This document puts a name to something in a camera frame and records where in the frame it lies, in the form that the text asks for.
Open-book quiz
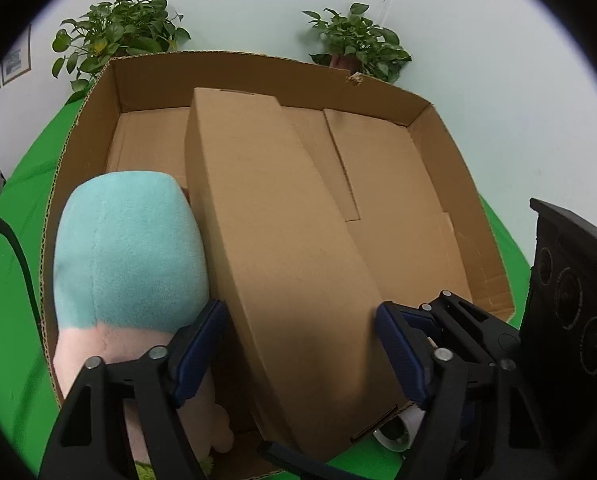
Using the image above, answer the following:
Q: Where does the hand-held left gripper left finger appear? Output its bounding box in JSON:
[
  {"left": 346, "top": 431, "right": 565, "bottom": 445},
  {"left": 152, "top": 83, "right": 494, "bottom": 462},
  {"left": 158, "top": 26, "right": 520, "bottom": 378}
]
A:
[{"left": 38, "top": 300, "right": 229, "bottom": 480}]

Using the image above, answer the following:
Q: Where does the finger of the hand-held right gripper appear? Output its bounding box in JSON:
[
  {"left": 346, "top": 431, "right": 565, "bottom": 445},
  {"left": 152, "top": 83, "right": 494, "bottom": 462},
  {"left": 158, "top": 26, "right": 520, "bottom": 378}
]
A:
[{"left": 403, "top": 290, "right": 521, "bottom": 365}]

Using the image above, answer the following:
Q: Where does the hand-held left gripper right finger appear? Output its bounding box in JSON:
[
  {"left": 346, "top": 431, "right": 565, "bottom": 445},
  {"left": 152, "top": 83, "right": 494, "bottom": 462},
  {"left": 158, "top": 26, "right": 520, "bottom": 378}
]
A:
[{"left": 375, "top": 302, "right": 544, "bottom": 480}]

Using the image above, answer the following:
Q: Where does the white handheld fan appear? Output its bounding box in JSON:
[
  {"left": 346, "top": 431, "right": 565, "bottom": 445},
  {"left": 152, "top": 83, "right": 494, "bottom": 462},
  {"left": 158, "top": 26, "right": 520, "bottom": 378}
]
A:
[{"left": 375, "top": 402, "right": 426, "bottom": 453}]

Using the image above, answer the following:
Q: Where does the teal and pink plush toy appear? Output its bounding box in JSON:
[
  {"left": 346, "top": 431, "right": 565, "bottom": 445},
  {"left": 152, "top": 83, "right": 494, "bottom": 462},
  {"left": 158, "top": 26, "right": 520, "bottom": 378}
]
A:
[{"left": 52, "top": 170, "right": 235, "bottom": 466}]

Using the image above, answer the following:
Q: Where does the long cardboard box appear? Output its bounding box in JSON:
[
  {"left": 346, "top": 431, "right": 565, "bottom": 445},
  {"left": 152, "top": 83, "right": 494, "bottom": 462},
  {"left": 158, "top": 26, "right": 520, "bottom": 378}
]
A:
[{"left": 184, "top": 87, "right": 419, "bottom": 461}]

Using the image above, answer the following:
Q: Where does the large cardboard box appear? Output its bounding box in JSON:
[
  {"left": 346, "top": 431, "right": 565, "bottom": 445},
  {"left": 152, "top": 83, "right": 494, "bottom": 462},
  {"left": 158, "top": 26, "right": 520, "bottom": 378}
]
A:
[{"left": 38, "top": 50, "right": 516, "bottom": 480}]

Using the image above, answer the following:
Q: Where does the small potted green plant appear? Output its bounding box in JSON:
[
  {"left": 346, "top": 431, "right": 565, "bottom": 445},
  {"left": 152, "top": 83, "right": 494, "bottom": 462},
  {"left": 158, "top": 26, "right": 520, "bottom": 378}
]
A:
[{"left": 302, "top": 2, "right": 413, "bottom": 84}]

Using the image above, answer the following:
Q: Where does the large potted green plant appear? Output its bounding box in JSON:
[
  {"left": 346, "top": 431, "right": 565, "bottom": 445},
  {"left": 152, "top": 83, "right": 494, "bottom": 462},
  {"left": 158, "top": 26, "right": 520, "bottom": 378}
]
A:
[{"left": 52, "top": 0, "right": 192, "bottom": 106}]

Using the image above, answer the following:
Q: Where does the black cable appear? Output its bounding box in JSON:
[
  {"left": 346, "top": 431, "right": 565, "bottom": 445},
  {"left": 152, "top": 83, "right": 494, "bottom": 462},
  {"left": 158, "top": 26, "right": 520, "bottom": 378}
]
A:
[{"left": 0, "top": 205, "right": 44, "bottom": 326}]

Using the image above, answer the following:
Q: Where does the wall of framed certificates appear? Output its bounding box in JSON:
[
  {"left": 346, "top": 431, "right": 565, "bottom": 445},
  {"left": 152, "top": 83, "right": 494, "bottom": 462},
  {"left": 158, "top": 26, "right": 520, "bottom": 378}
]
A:
[{"left": 0, "top": 25, "right": 32, "bottom": 101}]

